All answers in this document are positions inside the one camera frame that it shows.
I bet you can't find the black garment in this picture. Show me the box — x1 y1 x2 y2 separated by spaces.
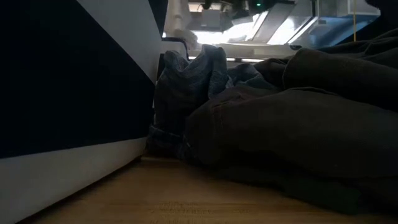
183 27 398 187

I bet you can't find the dark green garment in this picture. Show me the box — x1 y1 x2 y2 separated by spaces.
214 167 398 217

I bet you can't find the metal ceiling duct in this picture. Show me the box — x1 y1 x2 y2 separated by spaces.
186 0 382 52

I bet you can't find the ceiling light tube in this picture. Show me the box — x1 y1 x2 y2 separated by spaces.
226 57 266 63

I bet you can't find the hanging yellow cable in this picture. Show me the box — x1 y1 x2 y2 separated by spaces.
352 0 358 43

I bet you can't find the grey denim garment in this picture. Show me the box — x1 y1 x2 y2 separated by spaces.
154 43 265 138

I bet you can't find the navy striped fabric bin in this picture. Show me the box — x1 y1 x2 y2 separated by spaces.
0 0 190 224

